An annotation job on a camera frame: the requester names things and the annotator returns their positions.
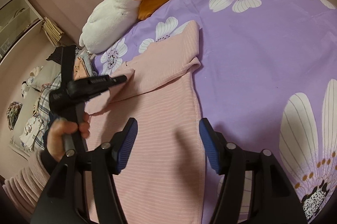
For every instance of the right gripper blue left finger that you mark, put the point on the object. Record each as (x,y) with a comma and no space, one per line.
(122,144)

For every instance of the left hand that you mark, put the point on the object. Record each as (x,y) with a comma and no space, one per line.
(61,127)

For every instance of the orange printed small garment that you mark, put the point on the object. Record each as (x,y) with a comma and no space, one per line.
(80,70)

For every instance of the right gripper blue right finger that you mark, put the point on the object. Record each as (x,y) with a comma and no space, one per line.
(212,145)

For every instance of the dark brown cloth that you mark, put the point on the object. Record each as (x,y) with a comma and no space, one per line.
(56,55)

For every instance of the white goose plush toy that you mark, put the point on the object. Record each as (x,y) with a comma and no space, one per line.
(113,18)

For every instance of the small white plush toy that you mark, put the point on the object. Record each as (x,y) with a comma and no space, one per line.
(29,83)

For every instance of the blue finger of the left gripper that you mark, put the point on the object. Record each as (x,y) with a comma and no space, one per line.
(107,80)

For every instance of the purple floral bed sheet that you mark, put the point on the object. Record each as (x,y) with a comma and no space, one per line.
(267,80)

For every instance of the pink striped garment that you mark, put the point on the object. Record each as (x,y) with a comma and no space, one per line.
(164,179)

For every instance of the plaid blue white cloth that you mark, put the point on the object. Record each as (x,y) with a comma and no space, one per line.
(44,110)

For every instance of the white shelf cabinet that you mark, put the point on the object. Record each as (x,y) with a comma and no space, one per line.
(19,19)

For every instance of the colourful patterned cushion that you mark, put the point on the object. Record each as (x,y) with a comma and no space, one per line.
(12,114)

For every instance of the beige floral pillow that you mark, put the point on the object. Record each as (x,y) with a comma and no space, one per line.
(28,123)

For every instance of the grey folded garment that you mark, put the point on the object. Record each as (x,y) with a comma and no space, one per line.
(87,60)

